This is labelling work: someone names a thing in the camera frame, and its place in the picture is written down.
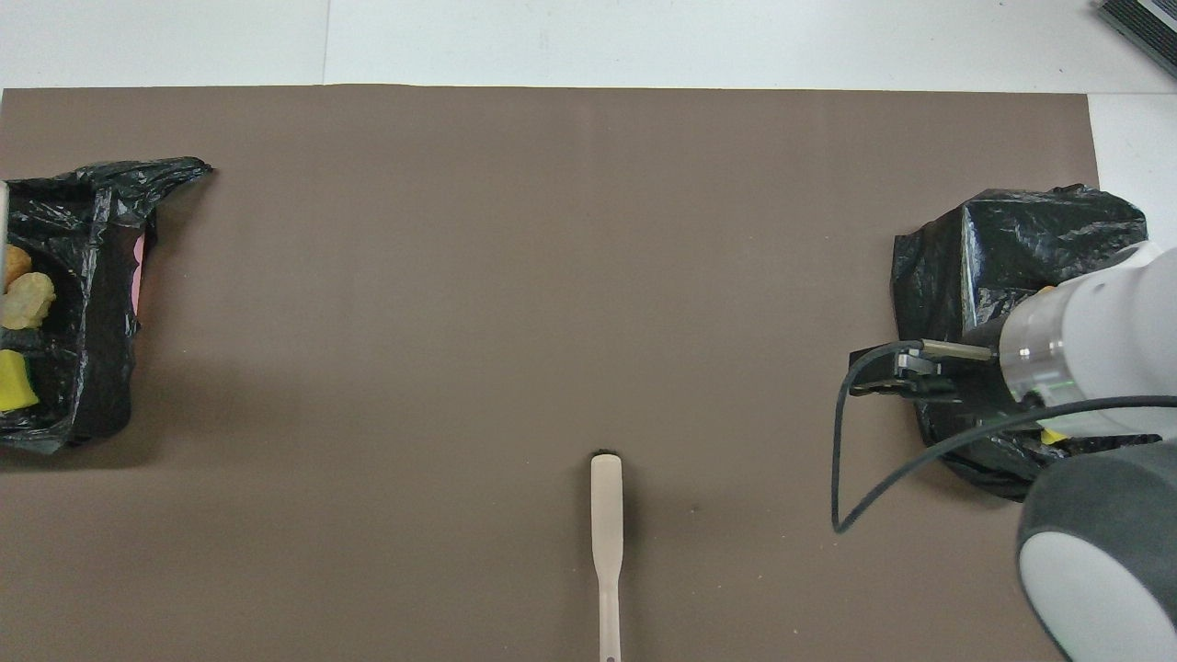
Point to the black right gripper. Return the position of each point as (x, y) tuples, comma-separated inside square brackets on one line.
[(975, 379)]

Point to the beige hand brush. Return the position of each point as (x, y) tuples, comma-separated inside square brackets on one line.
[(607, 506)]

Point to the pale rounded bread chunk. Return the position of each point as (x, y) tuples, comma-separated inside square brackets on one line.
[(28, 302)]

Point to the brown bread roll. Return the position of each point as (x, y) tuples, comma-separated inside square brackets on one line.
[(17, 267)]

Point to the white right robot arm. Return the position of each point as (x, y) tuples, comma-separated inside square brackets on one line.
[(1103, 313)]

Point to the black trash bag over bin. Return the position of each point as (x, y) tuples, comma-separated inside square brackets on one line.
[(92, 368), (956, 276)]

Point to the pink plastic bin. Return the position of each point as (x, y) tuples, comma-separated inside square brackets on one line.
[(139, 276)]

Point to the brown table mat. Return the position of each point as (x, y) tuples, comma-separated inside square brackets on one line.
[(552, 230)]

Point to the dark ribbed panel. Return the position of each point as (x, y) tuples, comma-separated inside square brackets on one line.
[(1145, 28)]

